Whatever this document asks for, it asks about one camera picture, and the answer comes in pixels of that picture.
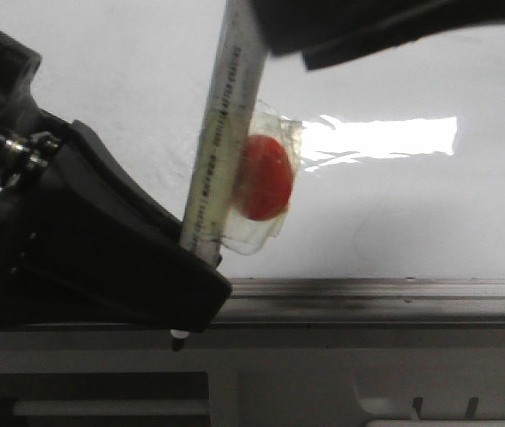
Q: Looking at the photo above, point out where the red magnet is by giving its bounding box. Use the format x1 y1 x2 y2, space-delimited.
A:
221 102 303 255

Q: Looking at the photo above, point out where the grey aluminium whiteboard frame rail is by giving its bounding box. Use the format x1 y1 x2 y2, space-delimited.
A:
212 277 505 327

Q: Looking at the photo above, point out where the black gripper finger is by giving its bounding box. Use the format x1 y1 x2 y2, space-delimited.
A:
252 0 505 70

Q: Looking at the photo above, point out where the white black whiteboard marker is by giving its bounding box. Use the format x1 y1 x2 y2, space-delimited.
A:
170 0 268 352

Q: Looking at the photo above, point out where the white whiteboard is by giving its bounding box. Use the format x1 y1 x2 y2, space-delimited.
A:
0 1 505 278

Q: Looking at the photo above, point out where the white plastic marker tray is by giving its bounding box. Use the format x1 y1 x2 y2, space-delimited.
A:
355 368 505 426

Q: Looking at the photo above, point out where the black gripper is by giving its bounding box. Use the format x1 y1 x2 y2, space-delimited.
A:
0 31 232 332

